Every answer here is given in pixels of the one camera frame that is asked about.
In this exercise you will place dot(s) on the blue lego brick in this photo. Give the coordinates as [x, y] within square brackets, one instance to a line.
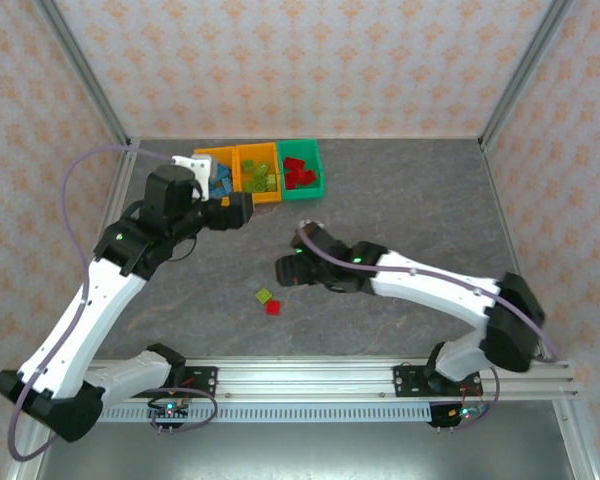
[215, 194]
[226, 188]
[227, 178]
[215, 181]
[222, 169]

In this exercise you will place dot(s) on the small lime green lego brick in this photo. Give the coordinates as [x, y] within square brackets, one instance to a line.
[263, 296]
[249, 166]

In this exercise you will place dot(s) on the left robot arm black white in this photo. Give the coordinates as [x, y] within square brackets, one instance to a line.
[95, 305]

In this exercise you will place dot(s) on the orange plastic bin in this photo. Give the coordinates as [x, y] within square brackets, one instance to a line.
[220, 151]
[257, 150]

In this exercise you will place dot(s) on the green plastic bin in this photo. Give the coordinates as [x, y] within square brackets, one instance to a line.
[302, 147]

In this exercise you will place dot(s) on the grey metal bottom panel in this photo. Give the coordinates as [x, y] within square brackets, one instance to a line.
[305, 452]

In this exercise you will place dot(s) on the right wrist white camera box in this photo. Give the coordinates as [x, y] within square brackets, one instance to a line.
[312, 226]

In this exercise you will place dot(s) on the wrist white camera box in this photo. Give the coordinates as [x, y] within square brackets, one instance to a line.
[312, 226]
[192, 165]

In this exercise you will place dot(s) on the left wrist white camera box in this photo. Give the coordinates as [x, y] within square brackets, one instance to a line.
[192, 165]

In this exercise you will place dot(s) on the aluminium table side rail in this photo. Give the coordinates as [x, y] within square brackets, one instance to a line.
[505, 210]
[120, 185]

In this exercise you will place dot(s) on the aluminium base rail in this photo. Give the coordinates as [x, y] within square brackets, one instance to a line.
[305, 380]

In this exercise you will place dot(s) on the aluminium frame post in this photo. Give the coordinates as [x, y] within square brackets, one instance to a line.
[80, 75]
[525, 65]

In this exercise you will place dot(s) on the aluminium frame leg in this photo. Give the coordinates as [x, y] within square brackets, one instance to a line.
[25, 465]
[577, 445]

